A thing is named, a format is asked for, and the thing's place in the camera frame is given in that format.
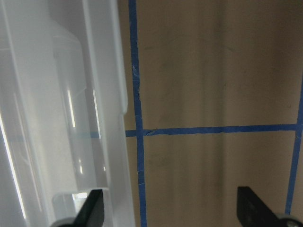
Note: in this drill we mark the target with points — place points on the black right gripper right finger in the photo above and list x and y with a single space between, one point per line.
253 212

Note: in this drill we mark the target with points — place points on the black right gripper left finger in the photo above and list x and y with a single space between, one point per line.
92 213

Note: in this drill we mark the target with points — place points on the clear plastic box lid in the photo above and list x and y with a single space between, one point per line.
63 98

